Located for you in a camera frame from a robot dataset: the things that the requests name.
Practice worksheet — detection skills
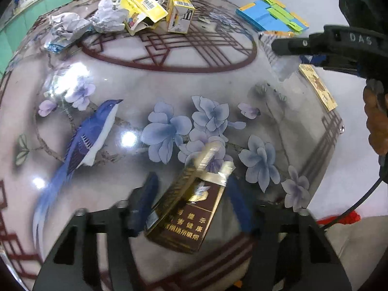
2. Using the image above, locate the blue packet with green notes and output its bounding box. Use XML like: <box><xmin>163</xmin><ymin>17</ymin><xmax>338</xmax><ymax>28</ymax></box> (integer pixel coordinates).
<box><xmin>235</xmin><ymin>0</ymin><xmax>310</xmax><ymax>34</ymax></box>

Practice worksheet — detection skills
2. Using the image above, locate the beige cloth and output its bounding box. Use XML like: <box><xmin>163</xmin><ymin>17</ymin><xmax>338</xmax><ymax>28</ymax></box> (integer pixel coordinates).
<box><xmin>321</xmin><ymin>215</ymin><xmax>388</xmax><ymax>291</ymax></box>

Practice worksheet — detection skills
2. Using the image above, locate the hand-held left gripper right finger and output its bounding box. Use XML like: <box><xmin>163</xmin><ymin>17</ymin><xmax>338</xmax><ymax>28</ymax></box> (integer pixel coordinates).
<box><xmin>226</xmin><ymin>176</ymin><xmax>354</xmax><ymax>291</ymax></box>

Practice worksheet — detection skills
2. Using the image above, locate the yellow drink carton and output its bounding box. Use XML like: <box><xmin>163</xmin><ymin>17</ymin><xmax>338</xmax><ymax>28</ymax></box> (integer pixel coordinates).
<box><xmin>166</xmin><ymin>0</ymin><xmax>196</xmax><ymax>34</ymax></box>

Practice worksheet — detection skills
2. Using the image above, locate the white crumpled paper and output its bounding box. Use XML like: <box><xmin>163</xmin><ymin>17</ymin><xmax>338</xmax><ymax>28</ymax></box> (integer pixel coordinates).
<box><xmin>90</xmin><ymin>0</ymin><xmax>130</xmax><ymax>34</ymax></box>

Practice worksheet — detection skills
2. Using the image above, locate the green kitchen cabinet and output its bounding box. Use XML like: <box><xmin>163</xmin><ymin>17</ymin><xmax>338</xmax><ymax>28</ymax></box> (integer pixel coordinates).
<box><xmin>0</xmin><ymin>0</ymin><xmax>102</xmax><ymax>75</ymax></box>

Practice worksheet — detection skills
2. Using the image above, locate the person's right hand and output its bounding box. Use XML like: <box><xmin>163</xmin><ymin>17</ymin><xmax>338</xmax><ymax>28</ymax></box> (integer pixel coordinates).
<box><xmin>364</xmin><ymin>79</ymin><xmax>388</xmax><ymax>158</ymax></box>

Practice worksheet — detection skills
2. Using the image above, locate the red tassel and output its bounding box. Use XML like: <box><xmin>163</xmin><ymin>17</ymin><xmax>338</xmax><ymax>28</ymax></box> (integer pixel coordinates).
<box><xmin>318</xmin><ymin>213</ymin><xmax>362</xmax><ymax>225</ymax></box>

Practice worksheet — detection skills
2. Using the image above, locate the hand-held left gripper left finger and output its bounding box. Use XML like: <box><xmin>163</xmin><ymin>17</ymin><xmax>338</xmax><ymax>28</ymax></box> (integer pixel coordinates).
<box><xmin>32</xmin><ymin>172</ymin><xmax>160</xmax><ymax>291</ymax></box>

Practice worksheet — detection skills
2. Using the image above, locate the brown cigarette box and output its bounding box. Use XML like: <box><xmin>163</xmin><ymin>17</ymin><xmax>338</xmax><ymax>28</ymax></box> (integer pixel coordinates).
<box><xmin>145</xmin><ymin>142</ymin><xmax>236</xmax><ymax>253</ymax></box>

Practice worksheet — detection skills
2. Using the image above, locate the flattened yellow carton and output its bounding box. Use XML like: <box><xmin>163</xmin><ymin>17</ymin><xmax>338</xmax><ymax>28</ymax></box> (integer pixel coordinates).
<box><xmin>119</xmin><ymin>0</ymin><xmax>169</xmax><ymax>36</ymax></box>

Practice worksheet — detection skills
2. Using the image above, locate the yellow printed card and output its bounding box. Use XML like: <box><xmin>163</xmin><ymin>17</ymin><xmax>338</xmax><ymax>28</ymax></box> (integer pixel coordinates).
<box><xmin>298</xmin><ymin>64</ymin><xmax>338</xmax><ymax>112</ymax></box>

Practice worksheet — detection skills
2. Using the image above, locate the black cable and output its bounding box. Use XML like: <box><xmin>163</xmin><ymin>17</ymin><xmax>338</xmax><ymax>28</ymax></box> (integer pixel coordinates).
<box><xmin>315</xmin><ymin>156</ymin><xmax>386</xmax><ymax>231</ymax></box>

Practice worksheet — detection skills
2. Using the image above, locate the crumpled white blue wrapper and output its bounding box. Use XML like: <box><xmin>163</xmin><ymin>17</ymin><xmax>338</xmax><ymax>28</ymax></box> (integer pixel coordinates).
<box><xmin>44</xmin><ymin>11</ymin><xmax>92</xmax><ymax>54</ymax></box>

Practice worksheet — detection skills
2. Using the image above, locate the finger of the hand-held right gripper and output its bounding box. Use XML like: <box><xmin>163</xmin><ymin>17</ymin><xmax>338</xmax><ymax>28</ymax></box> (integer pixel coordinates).
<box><xmin>271</xmin><ymin>33</ymin><xmax>326</xmax><ymax>57</ymax></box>

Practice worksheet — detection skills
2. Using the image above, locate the small clear wrapper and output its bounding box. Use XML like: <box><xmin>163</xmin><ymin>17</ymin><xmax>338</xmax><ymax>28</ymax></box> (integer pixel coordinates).
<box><xmin>198</xmin><ymin>11</ymin><xmax>232</xmax><ymax>27</ymax></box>

